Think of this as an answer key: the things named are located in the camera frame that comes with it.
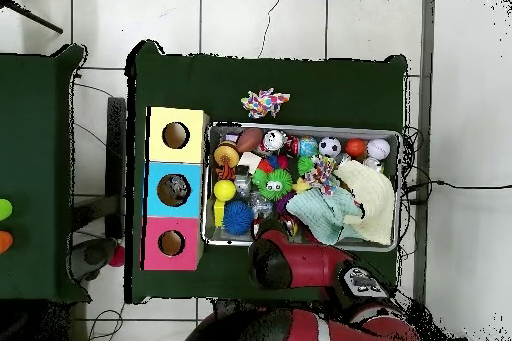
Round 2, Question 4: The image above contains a teal knitted cloth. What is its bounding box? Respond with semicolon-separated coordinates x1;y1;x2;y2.
285;185;365;246

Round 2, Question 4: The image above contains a polka dot cloth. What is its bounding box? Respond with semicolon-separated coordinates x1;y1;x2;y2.
301;154;338;197
240;87;291;119

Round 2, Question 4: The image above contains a cream knitted cloth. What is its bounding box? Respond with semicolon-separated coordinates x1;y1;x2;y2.
333;159;396;246

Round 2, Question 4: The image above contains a wooden box with three holes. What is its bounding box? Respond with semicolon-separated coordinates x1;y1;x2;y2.
139;106;211;272

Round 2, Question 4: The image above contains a shallow clear mesh bin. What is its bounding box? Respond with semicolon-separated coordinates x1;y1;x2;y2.
201;120;403;253

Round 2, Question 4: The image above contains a small blue spiky ball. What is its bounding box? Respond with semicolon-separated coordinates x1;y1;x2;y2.
222;200;255;236

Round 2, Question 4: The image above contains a small green spiky ball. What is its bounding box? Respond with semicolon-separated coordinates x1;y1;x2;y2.
252;167;295;202

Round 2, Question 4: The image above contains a wooden burger toy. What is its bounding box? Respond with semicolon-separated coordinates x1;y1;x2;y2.
212;140;241;169

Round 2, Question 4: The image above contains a brown toy football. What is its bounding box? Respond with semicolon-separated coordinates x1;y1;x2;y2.
235;127;265;153

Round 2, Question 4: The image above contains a black and white soccer ball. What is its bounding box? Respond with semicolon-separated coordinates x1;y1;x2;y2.
318;136;342;159

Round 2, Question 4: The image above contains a smooth orange ball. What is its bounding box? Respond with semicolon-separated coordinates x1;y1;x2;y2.
344;137;368;159

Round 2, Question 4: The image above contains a red ball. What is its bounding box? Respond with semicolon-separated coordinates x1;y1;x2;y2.
106;244;126;268

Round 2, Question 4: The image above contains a white baseball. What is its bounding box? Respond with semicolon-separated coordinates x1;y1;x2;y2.
366;137;392;161

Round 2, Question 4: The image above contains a dark green table cloth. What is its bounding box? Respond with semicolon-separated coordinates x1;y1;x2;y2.
124;39;409;310
0;44;91;303

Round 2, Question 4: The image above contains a black upright panel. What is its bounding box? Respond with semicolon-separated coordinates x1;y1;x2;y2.
105;96;127;240

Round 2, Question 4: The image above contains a grey rounded object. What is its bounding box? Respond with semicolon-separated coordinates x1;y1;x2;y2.
69;237;118;283

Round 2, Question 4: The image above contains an orange round object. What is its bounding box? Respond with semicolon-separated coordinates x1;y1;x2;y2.
0;230;14;255

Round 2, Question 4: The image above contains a black rod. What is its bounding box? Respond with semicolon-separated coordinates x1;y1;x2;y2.
0;0;64;35

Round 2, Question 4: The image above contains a black cable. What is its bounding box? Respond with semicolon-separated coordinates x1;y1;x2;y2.
405;179;512;194

